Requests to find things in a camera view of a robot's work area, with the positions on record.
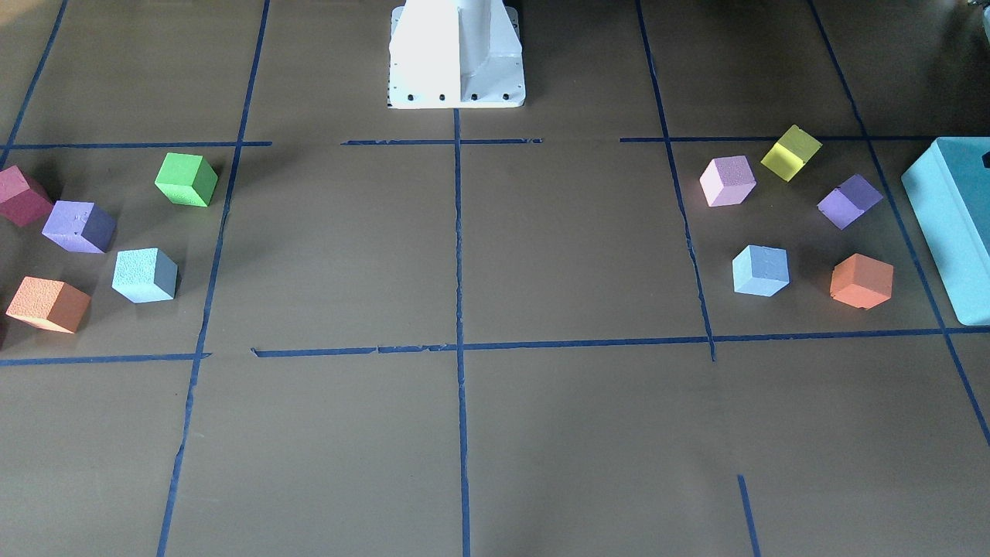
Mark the light blue foam block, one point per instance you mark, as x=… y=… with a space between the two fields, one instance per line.
x=145 y=275

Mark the pink foam block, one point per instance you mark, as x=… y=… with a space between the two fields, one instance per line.
x=727 y=180

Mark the green foam block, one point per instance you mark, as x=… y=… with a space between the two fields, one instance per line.
x=186 y=179

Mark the yellow foam block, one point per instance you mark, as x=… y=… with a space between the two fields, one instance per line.
x=791 y=153

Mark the orange foam block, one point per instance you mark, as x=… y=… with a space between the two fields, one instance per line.
x=49 y=305
x=862 y=282

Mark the purple foam block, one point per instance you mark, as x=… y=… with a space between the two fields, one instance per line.
x=849 y=201
x=82 y=227

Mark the teal plastic bin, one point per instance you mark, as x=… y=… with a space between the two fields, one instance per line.
x=948 y=187

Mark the dark red foam block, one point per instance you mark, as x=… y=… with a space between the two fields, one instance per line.
x=23 y=200

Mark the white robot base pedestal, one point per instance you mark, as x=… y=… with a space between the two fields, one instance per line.
x=455 y=55

